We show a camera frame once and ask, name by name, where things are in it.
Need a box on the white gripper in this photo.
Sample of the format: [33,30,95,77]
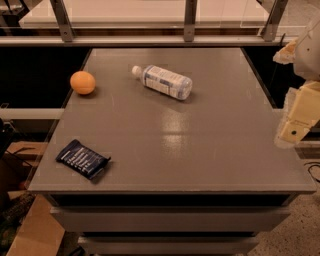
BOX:
[273,14,320,145]

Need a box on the clear plastic water bottle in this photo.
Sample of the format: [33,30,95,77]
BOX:
[131,65,193,101]

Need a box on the blue rxbar wrapper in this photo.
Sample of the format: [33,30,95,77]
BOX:
[56,139,111,180]

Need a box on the grey drawer cabinet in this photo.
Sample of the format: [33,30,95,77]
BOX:
[30,48,316,256]

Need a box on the orange fruit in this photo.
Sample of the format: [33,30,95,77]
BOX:
[70,71,96,95]

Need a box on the cardboard box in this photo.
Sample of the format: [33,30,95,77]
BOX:
[6,195,65,256]

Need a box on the metal frame railing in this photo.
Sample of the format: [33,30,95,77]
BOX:
[0,0,288,48]

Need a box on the black cable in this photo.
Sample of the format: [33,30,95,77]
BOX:
[303,160,320,184]

